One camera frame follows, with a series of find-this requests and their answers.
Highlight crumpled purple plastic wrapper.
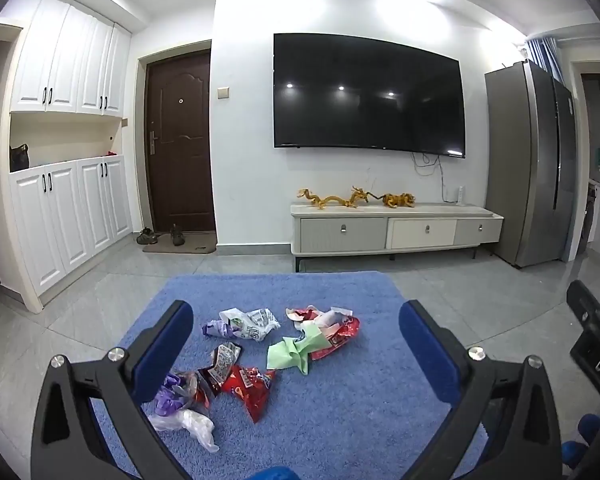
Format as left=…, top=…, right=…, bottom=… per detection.
left=152, top=372, right=204, bottom=418

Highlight white crumpled wrapper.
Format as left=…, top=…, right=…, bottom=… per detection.
left=320, top=307, right=353, bottom=329

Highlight grey refrigerator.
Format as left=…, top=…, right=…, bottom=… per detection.
left=484, top=59, right=579, bottom=269

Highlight television cables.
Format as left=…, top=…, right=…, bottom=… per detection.
left=411, top=152, right=455, bottom=202

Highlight small purple wrapper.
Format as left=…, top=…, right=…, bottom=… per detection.
left=202, top=319, right=241, bottom=341

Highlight blue curtain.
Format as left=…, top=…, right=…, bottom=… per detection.
left=525, top=37, right=567, bottom=84

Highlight white grey television stand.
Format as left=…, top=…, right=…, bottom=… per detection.
left=290, top=201, right=504, bottom=272

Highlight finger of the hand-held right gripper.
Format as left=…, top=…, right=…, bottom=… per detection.
left=566, top=280, right=600, bottom=336

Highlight dark brown door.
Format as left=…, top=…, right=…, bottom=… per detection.
left=145, top=52, right=217, bottom=235

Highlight green crumpled paper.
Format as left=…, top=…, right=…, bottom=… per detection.
left=266, top=321, right=328, bottom=376

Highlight black wall television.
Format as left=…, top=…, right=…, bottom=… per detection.
left=272, top=33, right=466, bottom=159

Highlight white green printed wrapper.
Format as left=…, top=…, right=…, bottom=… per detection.
left=219, top=307, right=282, bottom=343

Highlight person's blue clothing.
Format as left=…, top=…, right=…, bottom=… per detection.
left=249, top=465, right=307, bottom=480

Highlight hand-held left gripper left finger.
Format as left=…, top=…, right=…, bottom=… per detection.
left=30, top=300, right=196, bottom=480

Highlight small gold dragon figurine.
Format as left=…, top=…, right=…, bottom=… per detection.
left=349, top=185, right=382, bottom=209

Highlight gold tiger figurine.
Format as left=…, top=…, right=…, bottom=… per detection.
left=381, top=193, right=416, bottom=210

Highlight long gold dragon figurine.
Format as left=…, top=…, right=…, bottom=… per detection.
left=296, top=188, right=352, bottom=211

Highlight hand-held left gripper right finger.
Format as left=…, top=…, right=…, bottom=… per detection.
left=399, top=300, right=566, bottom=480

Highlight red snack wrapper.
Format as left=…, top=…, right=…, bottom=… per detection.
left=220, top=365, right=277, bottom=423

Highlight white plastic bag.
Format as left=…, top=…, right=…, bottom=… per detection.
left=147, top=407, right=221, bottom=453

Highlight brown doormat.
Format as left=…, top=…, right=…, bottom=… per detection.
left=142, top=232, right=217, bottom=255

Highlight white tall cabinet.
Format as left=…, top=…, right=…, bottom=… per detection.
left=0, top=0, right=134, bottom=311

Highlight pink torn carton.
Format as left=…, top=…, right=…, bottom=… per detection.
left=286, top=306, right=323, bottom=333

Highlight red shiny wrapper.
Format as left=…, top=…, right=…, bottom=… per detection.
left=310, top=310, right=361, bottom=361

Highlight black bag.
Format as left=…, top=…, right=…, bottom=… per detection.
left=9, top=143, right=30, bottom=173

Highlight blue fleece mat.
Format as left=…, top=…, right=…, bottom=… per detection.
left=92, top=271, right=487, bottom=480

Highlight dark printed snack wrapper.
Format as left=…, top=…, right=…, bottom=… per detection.
left=197, top=342, right=243, bottom=397

